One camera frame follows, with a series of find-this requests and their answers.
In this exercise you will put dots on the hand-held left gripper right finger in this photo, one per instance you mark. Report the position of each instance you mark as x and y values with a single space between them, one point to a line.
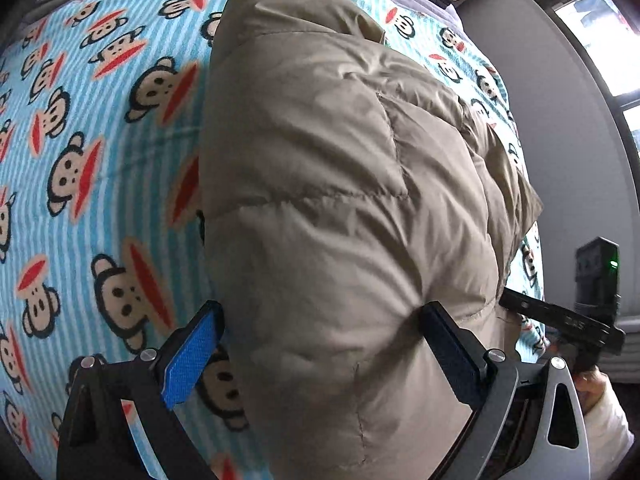
450 347

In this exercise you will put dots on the beige puffer jacket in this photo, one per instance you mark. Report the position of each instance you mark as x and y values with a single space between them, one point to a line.
325 185

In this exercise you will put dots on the person's right hand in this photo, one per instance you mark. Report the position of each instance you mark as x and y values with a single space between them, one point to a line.
592 385

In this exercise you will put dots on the blue monkey print blanket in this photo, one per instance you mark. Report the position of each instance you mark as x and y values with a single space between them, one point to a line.
75 185

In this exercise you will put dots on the window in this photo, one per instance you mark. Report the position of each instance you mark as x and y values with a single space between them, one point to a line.
600 40

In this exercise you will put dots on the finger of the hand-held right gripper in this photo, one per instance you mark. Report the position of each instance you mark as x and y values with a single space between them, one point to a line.
550 315

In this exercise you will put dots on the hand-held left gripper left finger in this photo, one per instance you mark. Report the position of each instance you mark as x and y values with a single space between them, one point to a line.
192 347

